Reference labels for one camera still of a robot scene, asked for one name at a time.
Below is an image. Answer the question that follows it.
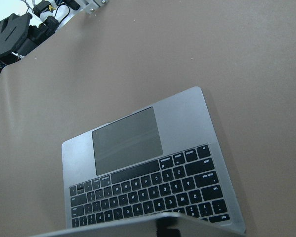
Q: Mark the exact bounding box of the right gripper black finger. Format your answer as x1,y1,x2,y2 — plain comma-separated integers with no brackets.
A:
156,218,181,237

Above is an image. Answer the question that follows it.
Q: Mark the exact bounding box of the grey laptop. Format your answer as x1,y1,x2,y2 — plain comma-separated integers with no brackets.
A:
27,86,247,237

